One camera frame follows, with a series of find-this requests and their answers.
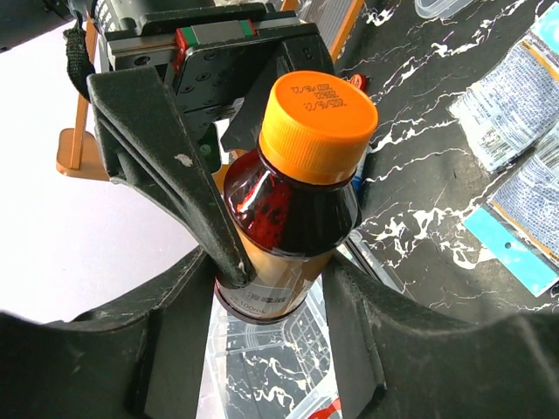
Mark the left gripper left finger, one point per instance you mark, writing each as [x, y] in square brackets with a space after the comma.
[138, 356]

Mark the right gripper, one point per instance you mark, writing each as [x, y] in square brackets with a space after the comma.
[220, 62]

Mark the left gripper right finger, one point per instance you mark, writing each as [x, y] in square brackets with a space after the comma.
[394, 358]

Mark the clear plastic storage box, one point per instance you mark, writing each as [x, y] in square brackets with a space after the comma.
[283, 370]

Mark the brown bottle orange cap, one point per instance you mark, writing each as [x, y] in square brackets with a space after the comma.
[291, 198]

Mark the blue sachet pack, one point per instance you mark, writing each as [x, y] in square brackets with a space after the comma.
[516, 103]
[519, 222]

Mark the blue white bandage roll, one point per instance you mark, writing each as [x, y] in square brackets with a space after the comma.
[357, 179]

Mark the small red round cap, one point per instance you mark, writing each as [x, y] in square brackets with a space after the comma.
[360, 82]

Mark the orange wooden shelf rack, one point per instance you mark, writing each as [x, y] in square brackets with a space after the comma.
[78, 155]

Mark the clear compartment tray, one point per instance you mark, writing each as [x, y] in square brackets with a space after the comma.
[443, 9]

